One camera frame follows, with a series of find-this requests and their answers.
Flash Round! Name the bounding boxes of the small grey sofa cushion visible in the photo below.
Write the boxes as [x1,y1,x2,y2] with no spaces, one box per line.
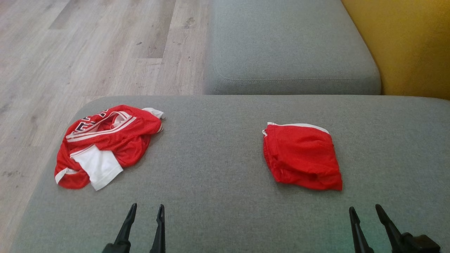
[204,0,382,95]

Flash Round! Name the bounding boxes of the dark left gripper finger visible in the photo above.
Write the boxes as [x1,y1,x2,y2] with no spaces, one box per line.
[102,203,137,253]
[150,205,166,253]

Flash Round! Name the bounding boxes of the red lettered basketball jersey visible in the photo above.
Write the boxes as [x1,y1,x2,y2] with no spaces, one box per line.
[54,105,166,191]

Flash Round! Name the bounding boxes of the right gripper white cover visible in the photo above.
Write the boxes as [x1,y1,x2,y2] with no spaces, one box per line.
[349,204,441,253]

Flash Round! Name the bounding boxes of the red white-striped basketball shorts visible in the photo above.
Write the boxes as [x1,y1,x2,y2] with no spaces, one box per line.
[262,122,343,191]

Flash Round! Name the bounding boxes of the large grey sofa seat cushion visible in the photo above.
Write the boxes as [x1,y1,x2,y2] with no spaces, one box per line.
[10,95,450,253]

